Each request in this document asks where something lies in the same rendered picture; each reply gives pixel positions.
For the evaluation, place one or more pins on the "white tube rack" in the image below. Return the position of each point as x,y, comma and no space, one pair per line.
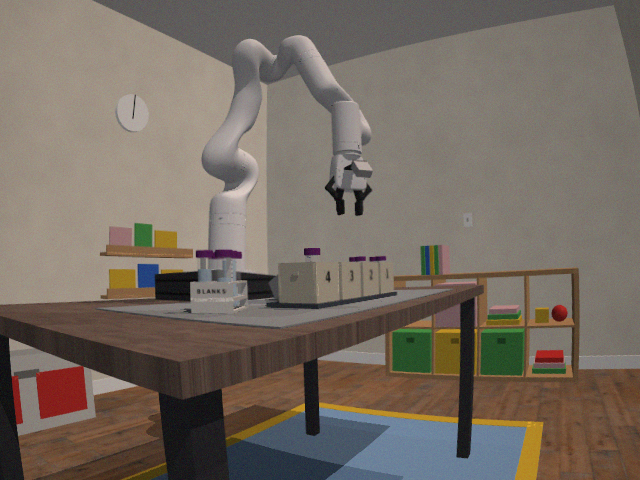
217,297

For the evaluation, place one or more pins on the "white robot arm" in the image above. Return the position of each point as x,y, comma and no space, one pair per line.
221,157

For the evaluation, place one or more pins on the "beige bucket adapter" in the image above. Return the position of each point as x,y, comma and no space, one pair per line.
308,282
386,277
349,280
369,278

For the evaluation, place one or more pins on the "grey flat mat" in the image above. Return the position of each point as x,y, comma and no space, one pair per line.
269,317

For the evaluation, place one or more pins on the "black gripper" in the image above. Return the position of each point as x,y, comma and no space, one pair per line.
347,182

